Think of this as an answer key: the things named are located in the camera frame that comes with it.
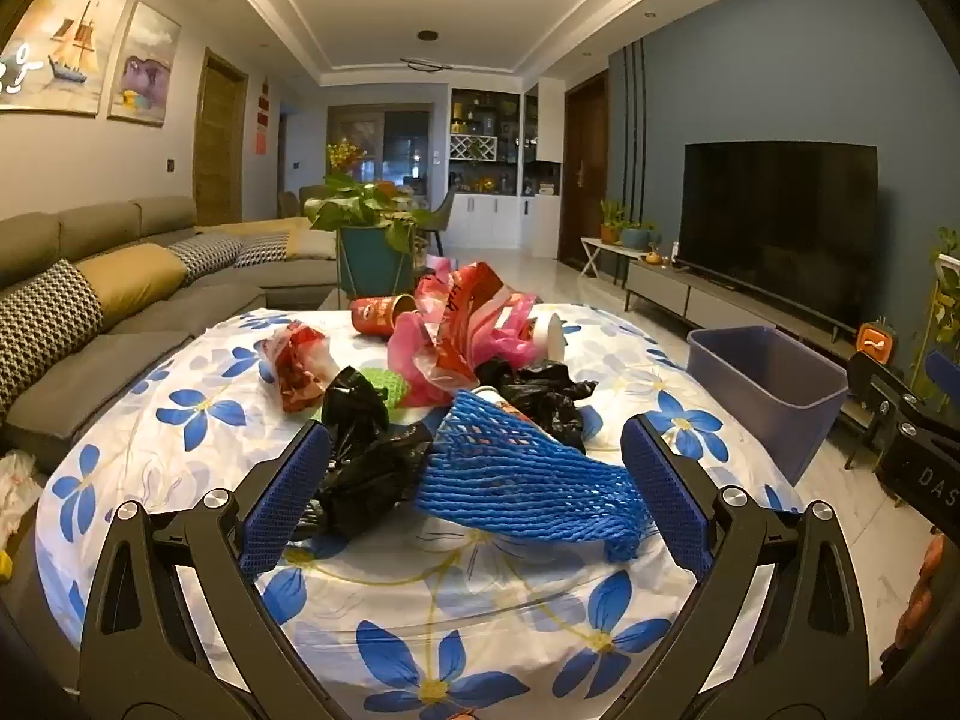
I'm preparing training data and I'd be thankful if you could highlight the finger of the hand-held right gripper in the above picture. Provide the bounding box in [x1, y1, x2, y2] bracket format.
[926, 349, 960, 402]
[847, 351, 927, 436]

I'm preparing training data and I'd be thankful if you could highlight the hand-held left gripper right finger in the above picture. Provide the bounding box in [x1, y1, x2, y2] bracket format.
[596, 414, 882, 720]

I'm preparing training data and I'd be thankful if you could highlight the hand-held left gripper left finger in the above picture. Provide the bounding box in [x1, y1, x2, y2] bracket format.
[79, 420, 353, 720]

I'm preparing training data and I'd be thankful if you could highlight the large black plastic bag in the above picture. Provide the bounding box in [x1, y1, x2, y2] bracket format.
[304, 367, 436, 541]

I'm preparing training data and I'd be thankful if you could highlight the red white snack wrapper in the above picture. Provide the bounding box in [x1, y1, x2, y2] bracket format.
[259, 321, 340, 413]

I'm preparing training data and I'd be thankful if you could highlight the grey plastic bin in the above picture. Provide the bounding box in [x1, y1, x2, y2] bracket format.
[686, 326, 850, 485]

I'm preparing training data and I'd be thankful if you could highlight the blue foam net sleeve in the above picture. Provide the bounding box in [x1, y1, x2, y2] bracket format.
[416, 388, 653, 563]

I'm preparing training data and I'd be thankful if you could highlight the green foam net sleeve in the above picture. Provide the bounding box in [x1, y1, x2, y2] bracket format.
[322, 367, 412, 421]

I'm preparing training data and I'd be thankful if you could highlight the small black plastic bag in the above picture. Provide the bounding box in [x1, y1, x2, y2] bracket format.
[476, 360, 597, 455]

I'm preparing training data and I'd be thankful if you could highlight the pink plastic bag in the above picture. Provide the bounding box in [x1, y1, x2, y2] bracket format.
[386, 306, 539, 407]

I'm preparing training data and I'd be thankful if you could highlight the white paper cup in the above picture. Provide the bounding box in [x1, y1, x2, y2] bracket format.
[525, 313, 566, 365]

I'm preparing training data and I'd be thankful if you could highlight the red paper cup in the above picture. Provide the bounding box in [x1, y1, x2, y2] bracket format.
[351, 294, 419, 337]

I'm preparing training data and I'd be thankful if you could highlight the red printed plastic bag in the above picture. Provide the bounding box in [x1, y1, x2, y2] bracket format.
[415, 261, 537, 391]

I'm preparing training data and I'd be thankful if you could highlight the person's right hand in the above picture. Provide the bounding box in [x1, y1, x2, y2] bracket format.
[896, 540, 947, 653]

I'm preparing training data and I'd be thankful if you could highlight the trailing green plant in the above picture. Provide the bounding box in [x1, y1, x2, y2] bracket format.
[911, 225, 960, 398]

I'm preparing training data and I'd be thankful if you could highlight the blue floral tablecloth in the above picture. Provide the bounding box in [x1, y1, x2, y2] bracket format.
[34, 300, 848, 720]

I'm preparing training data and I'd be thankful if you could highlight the grey television cabinet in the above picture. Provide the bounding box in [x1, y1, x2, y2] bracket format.
[626, 259, 901, 391]

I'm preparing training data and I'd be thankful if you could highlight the black flat television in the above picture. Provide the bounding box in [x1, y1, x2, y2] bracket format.
[679, 141, 878, 331]

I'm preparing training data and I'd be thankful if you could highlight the grey sectional sofa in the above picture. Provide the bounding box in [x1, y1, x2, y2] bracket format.
[0, 195, 346, 473]

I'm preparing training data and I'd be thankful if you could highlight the white side table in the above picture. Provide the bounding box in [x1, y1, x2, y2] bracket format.
[581, 236, 646, 286]

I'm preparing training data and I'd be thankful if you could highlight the yellow cushion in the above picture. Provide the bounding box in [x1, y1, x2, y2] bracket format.
[287, 223, 340, 260]
[75, 244, 188, 320]

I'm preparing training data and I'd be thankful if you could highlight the potted plant in teal pot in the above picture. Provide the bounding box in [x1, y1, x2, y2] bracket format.
[304, 172, 436, 302]

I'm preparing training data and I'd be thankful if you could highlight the white plastic bag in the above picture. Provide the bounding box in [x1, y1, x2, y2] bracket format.
[0, 450, 46, 548]

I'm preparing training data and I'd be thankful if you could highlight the large houndstooth cushion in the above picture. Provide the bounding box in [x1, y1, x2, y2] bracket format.
[0, 259, 106, 413]

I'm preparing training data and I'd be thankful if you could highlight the grey dining chair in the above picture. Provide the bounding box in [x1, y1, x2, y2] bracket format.
[426, 191, 460, 254]

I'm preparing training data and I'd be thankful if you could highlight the dark wooden door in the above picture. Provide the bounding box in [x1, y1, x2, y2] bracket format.
[561, 71, 610, 271]

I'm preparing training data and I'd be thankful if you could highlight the yellow flower bouquet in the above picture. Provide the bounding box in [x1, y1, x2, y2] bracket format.
[326, 139, 368, 175]

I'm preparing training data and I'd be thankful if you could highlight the light wooden door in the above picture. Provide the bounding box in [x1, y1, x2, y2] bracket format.
[193, 47, 248, 226]

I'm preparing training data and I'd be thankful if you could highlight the white display cabinet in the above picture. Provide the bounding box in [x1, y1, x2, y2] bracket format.
[448, 86, 563, 248]

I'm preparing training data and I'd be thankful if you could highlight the purple wall painting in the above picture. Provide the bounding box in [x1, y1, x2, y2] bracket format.
[107, 0, 182, 123]

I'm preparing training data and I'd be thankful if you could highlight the sailboat wall painting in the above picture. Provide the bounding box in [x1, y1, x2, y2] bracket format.
[0, 0, 130, 117]

